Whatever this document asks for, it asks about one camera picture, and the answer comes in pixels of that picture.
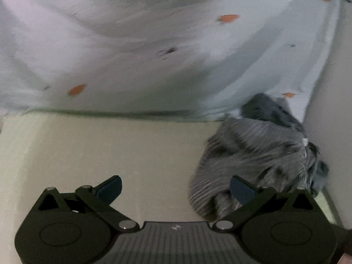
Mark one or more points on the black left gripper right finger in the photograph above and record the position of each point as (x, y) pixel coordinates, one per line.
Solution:
(261, 201)

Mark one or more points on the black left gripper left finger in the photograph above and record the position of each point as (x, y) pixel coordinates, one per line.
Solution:
(90, 200)

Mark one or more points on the dark plaid button shirt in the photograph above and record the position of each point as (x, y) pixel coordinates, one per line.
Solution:
(266, 146)

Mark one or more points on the green grid bed sheet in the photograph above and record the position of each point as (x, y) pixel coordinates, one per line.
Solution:
(154, 159)

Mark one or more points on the light blue carrot-print quilt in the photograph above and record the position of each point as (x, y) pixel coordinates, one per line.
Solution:
(183, 59)

